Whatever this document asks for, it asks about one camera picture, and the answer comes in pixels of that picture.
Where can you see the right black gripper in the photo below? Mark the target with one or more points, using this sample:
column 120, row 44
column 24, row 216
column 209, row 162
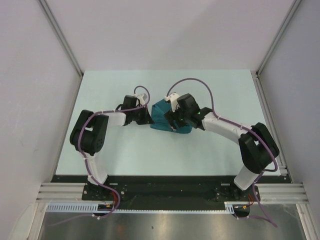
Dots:
column 171, row 116

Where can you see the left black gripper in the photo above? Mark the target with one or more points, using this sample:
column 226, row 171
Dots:
column 146, row 119

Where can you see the teal cloth napkin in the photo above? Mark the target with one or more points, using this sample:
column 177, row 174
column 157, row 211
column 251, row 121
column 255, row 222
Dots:
column 160, row 122

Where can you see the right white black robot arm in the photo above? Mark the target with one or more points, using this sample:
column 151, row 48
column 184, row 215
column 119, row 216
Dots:
column 257, row 147

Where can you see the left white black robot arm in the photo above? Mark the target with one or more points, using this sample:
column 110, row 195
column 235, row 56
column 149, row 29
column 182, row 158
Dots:
column 89, row 132

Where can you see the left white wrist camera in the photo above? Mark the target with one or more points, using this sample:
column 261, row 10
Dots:
column 141, row 99

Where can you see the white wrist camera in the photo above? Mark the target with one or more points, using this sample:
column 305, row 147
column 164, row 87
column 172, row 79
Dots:
column 173, row 100
column 141, row 99

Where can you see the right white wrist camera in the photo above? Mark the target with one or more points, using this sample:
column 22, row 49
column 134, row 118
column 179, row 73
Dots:
column 173, row 100

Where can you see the right aluminium corner post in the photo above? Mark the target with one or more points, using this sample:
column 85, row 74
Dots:
column 279, row 35

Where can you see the aluminium corner post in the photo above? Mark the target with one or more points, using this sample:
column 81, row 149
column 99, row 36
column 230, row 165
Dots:
column 279, row 35
column 49, row 15

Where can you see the white slotted cable duct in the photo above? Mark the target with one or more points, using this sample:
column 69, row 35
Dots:
column 102, row 208

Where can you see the left aluminium corner post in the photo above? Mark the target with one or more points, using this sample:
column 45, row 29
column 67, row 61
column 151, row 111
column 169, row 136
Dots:
column 49, row 15

